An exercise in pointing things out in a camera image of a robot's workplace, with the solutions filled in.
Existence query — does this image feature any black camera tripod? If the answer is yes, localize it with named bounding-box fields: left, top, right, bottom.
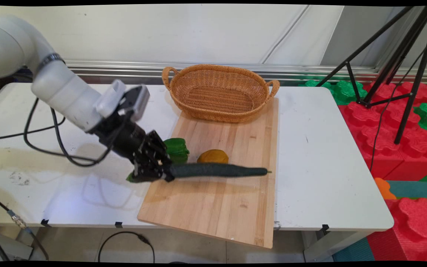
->
left=315, top=6, right=427, bottom=145

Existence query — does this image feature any dark green cucumber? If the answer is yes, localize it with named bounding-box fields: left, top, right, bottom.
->
left=126, top=163, right=272, bottom=183

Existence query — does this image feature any yellow lemon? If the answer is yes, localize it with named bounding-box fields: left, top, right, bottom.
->
left=197, top=149, right=229, bottom=164

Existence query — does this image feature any woven wicker basket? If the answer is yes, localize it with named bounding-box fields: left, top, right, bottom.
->
left=161, top=64, right=281, bottom=123

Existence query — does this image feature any aluminium wall rail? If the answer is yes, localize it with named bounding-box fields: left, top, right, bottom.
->
left=62, top=59, right=427, bottom=85

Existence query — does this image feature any green bell pepper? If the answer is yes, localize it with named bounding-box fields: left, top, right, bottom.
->
left=163, top=138, right=190, bottom=164

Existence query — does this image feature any black floor cable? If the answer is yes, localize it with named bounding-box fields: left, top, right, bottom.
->
left=97, top=231, right=156, bottom=263

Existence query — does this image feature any orange foam piece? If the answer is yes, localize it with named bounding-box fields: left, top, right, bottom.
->
left=374, top=177, right=398, bottom=200

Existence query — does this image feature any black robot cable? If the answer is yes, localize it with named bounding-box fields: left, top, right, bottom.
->
left=50, top=107, right=127, bottom=168
left=0, top=98, right=66, bottom=141

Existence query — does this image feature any large red foam block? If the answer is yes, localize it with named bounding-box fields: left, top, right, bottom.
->
left=338, top=81, right=427, bottom=181

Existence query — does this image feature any teal foam mat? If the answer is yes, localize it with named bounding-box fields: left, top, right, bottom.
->
left=386, top=180, right=427, bottom=200

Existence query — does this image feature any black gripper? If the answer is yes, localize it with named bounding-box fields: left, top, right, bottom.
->
left=90, top=111, right=172, bottom=183

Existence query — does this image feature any thin black tripod cable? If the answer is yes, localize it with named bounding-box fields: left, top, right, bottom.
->
left=368, top=47, right=426, bottom=173

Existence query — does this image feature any wooden cutting board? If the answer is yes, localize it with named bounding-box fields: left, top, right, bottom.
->
left=137, top=97, right=279, bottom=249

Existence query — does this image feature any cable with metal connector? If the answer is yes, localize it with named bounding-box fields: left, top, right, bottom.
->
left=0, top=191, right=50, bottom=261

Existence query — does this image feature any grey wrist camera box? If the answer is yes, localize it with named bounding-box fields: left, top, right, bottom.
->
left=118, top=85, right=150, bottom=122

